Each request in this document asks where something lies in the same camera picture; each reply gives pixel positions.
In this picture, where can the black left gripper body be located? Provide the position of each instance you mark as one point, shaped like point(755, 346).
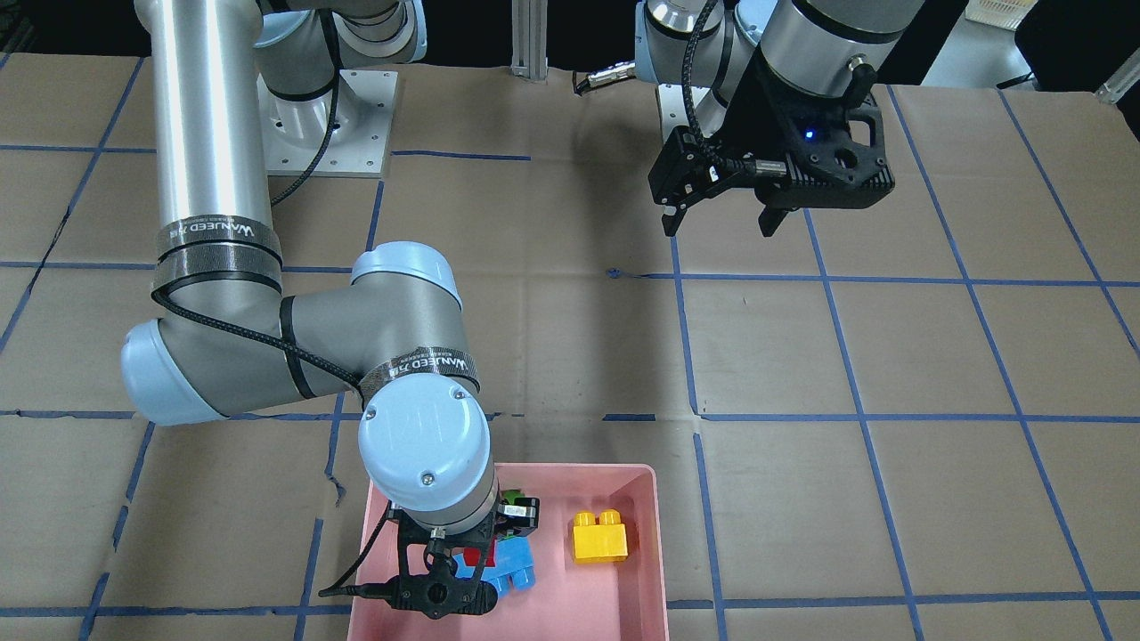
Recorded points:
point(755, 114)

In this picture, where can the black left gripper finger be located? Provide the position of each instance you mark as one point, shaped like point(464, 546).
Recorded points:
point(835, 157)
point(681, 177)

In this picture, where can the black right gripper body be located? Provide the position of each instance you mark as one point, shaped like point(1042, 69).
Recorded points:
point(519, 515)

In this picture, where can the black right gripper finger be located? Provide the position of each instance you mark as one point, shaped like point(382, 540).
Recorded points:
point(437, 593)
point(517, 517)

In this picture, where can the green toy block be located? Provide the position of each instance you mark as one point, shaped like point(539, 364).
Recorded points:
point(512, 495)

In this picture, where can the red toy block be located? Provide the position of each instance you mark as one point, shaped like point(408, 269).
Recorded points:
point(473, 556)

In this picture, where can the blue toy block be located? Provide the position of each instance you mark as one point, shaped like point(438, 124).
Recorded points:
point(510, 566)

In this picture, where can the yellow toy block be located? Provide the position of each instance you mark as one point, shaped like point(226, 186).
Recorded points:
point(599, 538)

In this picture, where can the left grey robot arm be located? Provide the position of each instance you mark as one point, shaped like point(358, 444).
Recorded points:
point(703, 47)

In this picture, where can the pink plastic box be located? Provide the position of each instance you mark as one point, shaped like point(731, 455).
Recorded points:
point(570, 601)

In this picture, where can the aluminium frame post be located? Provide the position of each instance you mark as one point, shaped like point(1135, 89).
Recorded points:
point(528, 37)

